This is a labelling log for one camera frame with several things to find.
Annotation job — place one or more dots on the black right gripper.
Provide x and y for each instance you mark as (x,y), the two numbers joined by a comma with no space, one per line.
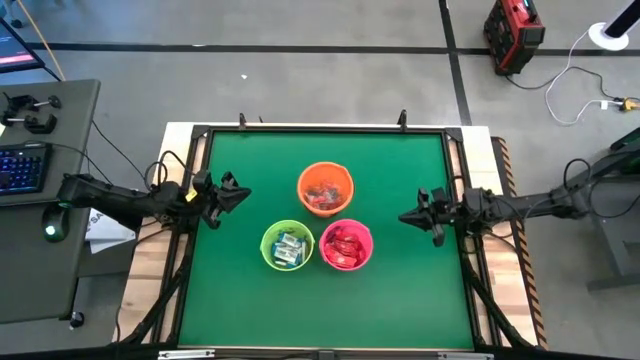
(450,212)

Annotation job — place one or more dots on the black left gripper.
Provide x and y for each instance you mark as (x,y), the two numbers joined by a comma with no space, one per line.
(210,197)

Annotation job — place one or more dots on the red candy wrapper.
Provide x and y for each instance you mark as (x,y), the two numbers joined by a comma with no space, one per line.
(352,242)
(336,255)

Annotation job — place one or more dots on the dark brown candy wrapper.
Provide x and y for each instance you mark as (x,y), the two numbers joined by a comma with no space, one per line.
(334,197)
(315,197)

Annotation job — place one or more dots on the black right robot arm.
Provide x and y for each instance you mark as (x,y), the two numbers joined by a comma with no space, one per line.
(530,205)

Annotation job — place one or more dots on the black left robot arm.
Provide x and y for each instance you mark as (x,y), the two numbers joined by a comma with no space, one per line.
(115,197)

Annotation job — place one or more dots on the lime green plastic bucket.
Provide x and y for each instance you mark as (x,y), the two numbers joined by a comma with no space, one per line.
(287,224)

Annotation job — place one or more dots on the black table clamp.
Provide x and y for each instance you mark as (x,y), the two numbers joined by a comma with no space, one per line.
(242,122)
(402,122)

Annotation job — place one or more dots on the pink plastic bucket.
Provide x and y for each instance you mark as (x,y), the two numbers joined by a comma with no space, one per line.
(330,227)

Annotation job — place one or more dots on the orange plastic bucket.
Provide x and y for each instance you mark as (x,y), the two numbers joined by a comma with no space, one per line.
(325,172)

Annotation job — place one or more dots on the wooden table base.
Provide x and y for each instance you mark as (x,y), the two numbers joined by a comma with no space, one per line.
(145,270)

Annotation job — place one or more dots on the white printed paper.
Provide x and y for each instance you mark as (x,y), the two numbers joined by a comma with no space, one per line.
(107,237)

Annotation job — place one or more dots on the black yellow hazard tape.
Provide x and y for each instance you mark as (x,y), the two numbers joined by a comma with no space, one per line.
(534,300)

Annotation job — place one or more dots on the grey desk panel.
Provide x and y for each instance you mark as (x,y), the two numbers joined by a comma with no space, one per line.
(75,125)
(30,280)

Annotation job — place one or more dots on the black computer mouse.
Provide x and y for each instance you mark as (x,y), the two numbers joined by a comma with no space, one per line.
(55,227)

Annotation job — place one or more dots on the dark grey metal stand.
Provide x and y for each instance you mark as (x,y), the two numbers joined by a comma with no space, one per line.
(620,235)

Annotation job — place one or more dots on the red black power station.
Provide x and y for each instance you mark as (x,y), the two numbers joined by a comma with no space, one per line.
(515,40)

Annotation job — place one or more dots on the black round knob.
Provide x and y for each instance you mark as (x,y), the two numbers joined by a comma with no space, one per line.
(76,320)

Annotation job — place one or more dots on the black C-clamp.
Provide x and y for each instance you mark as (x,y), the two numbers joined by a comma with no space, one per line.
(40,125)
(20,102)

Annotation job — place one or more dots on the black backlit keyboard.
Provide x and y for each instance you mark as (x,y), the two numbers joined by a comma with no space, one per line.
(22,170)

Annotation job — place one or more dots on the white round-base pole stand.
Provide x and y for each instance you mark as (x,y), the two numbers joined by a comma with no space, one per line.
(600,37)

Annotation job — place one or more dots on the laptop screen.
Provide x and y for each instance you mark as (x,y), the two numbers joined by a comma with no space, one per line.
(15,50)

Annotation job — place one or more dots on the black aluminium table frame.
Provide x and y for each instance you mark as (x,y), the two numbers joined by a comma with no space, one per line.
(325,130)

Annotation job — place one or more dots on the silver metal bracket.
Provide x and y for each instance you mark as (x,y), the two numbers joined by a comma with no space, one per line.
(465,356)
(185,354)

